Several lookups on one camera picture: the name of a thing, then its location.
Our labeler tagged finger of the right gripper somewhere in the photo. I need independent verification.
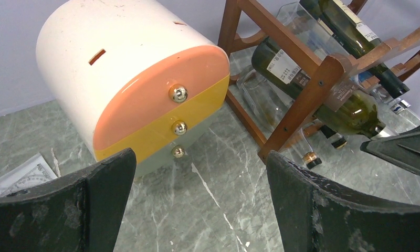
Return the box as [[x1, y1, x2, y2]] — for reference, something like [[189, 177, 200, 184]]
[[360, 125, 420, 176]]

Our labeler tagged blue labelled clear bottle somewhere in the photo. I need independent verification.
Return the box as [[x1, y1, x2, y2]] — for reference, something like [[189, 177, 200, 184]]
[[353, 71, 411, 114]]

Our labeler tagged white round drawer cabinet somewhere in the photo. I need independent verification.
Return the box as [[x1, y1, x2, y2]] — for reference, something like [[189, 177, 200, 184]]
[[36, 1, 230, 177]]

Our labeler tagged dark wine bottle white label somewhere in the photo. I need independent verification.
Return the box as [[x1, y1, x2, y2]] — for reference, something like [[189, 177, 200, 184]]
[[300, 0, 410, 98]]

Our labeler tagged bottom dark bottle middle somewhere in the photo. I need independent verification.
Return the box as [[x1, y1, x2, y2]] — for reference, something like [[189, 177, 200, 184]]
[[320, 125, 348, 149]]

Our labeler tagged dark green labelled wine bottle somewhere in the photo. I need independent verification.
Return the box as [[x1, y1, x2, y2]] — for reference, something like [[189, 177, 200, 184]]
[[251, 37, 397, 140]]

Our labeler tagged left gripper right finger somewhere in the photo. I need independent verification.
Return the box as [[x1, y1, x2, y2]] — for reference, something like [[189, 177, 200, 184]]
[[266, 151, 420, 251]]

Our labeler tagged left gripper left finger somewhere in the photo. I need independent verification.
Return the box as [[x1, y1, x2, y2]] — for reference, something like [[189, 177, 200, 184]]
[[0, 148, 137, 251]]

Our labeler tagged brown wooden wine rack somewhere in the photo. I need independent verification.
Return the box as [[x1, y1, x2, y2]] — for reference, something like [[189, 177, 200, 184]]
[[217, 0, 420, 164]]

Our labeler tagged clear glass bottle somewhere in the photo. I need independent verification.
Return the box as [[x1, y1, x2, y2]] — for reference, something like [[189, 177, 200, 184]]
[[276, 2, 349, 60]]

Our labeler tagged clear plastic ruler package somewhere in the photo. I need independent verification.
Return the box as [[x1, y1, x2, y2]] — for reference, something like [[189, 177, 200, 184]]
[[0, 153, 58, 197]]

